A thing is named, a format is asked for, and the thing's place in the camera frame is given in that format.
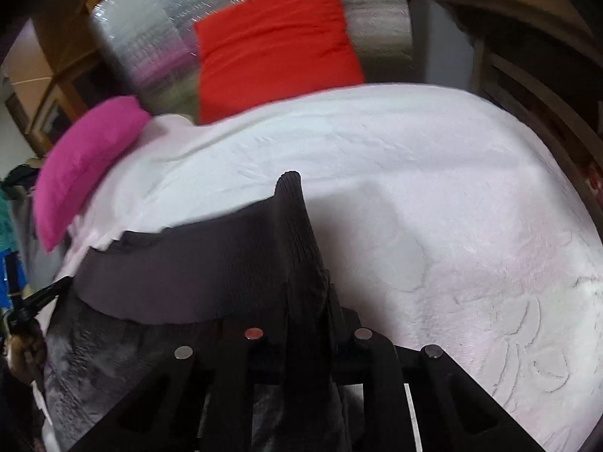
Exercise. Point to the blue garment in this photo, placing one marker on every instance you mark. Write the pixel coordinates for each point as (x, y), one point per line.
(12, 278)

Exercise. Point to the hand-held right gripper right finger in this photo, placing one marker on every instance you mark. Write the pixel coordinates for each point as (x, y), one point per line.
(377, 386)

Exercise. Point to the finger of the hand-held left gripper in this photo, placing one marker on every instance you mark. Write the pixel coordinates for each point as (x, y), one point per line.
(42, 296)

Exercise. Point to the pink pillow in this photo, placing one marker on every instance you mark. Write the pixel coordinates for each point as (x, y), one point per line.
(85, 169)

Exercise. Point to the person's left hand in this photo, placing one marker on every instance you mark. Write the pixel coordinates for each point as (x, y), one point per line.
(28, 353)

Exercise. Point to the teal shirt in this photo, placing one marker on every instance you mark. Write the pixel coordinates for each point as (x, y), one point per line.
(5, 221)

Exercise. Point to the red pillow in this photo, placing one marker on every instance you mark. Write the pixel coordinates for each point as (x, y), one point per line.
(273, 47)

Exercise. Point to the white fluffy blanket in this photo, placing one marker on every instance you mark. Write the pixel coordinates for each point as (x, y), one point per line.
(400, 197)

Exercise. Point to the dark grey plaid jacket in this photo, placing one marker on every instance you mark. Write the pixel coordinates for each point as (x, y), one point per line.
(188, 268)

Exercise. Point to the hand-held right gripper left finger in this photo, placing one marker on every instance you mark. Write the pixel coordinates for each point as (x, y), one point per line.
(231, 386)

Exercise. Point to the wooden cabinet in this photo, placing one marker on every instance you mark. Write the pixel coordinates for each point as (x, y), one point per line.
(61, 47)

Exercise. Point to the wooden chair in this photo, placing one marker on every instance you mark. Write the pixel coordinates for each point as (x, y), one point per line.
(541, 94)

